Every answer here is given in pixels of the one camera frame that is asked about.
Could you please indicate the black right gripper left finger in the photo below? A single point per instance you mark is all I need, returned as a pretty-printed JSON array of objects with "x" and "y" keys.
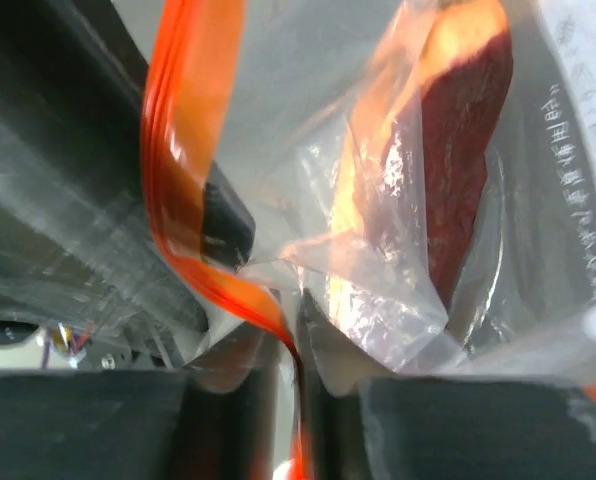
[{"x": 212, "y": 419}]

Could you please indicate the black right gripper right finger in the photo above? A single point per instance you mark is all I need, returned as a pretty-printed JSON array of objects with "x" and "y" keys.
[{"x": 361, "y": 421}]

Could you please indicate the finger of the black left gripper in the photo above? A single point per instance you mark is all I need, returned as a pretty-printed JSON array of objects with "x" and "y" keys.
[{"x": 228, "y": 228}]

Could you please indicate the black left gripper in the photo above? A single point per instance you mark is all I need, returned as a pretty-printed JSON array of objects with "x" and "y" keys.
[{"x": 74, "y": 242}]

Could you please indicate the fake orange-purple fruit slice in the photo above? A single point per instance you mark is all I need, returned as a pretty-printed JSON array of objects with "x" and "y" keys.
[{"x": 456, "y": 64}]

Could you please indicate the clear orange-zip bag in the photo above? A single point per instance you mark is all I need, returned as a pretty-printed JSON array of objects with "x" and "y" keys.
[{"x": 266, "y": 90}]

